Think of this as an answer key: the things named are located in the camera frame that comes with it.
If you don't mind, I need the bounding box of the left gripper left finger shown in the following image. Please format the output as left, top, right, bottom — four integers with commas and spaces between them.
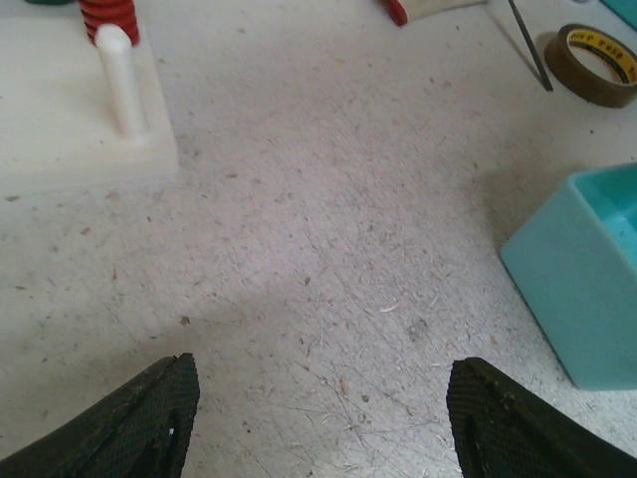
1, 354, 200, 477

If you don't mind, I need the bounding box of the brown tape roll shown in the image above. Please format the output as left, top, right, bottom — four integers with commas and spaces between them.
544, 24, 636, 109

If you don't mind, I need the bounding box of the beige work glove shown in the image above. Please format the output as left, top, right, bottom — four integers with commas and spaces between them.
381, 0, 485, 27

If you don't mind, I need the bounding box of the yellow black slim screwdriver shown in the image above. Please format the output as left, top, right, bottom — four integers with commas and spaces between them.
508, 0, 553, 92

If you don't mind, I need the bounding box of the white peg fixture base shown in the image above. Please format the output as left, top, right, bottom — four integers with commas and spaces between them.
1, 16, 178, 196

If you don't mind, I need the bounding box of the blue plastic tray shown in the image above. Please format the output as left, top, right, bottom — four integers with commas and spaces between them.
501, 163, 636, 390

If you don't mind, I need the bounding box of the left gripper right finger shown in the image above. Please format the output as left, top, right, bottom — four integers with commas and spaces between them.
446, 358, 636, 477

